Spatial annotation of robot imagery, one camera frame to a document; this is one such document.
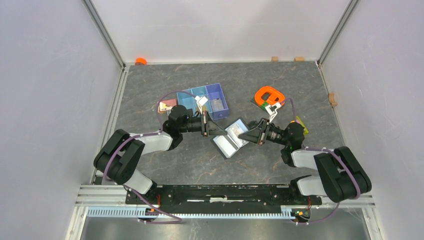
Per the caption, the orange oval ring toy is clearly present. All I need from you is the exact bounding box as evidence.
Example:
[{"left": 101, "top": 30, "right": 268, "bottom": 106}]
[{"left": 253, "top": 86, "right": 286, "bottom": 105}]

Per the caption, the wooden arch piece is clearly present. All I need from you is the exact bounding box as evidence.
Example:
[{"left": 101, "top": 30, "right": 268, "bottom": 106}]
[{"left": 328, "top": 92, "right": 338, "bottom": 107}]

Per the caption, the wooden block right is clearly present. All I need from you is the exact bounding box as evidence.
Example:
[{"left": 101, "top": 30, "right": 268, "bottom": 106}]
[{"left": 294, "top": 56, "right": 305, "bottom": 62}]

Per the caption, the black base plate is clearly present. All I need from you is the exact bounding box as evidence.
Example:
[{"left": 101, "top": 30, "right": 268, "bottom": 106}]
[{"left": 144, "top": 184, "right": 322, "bottom": 214}]

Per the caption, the orange round cap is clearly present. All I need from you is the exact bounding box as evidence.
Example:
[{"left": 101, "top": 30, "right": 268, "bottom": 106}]
[{"left": 134, "top": 57, "right": 147, "bottom": 66}]

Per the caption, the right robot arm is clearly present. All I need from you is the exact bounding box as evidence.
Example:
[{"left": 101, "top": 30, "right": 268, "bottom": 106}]
[{"left": 238, "top": 118, "right": 372, "bottom": 204}]

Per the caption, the multicolour brick stack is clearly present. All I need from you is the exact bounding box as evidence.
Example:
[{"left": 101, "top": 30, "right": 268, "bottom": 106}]
[{"left": 291, "top": 116, "right": 309, "bottom": 136}]

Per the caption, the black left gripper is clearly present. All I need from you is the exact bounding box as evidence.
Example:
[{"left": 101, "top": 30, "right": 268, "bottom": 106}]
[{"left": 179, "top": 111, "right": 227, "bottom": 137}]

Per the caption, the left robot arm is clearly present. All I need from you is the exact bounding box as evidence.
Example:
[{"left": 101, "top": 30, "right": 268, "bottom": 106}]
[{"left": 93, "top": 105, "right": 227, "bottom": 204}]

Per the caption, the blue three-compartment tray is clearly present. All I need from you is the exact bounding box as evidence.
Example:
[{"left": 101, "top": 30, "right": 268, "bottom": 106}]
[{"left": 176, "top": 83, "right": 229, "bottom": 120}]

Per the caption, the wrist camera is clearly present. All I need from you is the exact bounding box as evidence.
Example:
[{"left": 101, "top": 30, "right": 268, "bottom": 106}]
[
  {"left": 264, "top": 102, "right": 282, "bottom": 123},
  {"left": 194, "top": 95, "right": 209, "bottom": 114}
]

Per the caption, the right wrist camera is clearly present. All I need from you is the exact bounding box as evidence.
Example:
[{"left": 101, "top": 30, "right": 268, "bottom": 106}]
[{"left": 264, "top": 102, "right": 282, "bottom": 123}]

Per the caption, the pink and orange block toy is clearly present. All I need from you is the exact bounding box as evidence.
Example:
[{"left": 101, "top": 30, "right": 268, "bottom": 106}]
[{"left": 157, "top": 98, "right": 178, "bottom": 115}]

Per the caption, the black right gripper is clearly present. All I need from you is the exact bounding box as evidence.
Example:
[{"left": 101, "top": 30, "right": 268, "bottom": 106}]
[{"left": 238, "top": 117, "right": 290, "bottom": 146}]

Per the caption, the black card holder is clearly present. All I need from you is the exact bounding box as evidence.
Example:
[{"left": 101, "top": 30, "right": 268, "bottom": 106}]
[{"left": 210, "top": 116, "right": 251, "bottom": 160}]

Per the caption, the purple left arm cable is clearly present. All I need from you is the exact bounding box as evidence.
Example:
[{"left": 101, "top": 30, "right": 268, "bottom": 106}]
[{"left": 101, "top": 91, "right": 200, "bottom": 225}]

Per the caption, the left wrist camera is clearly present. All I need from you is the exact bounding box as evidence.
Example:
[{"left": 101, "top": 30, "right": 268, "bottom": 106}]
[{"left": 194, "top": 95, "right": 209, "bottom": 114}]

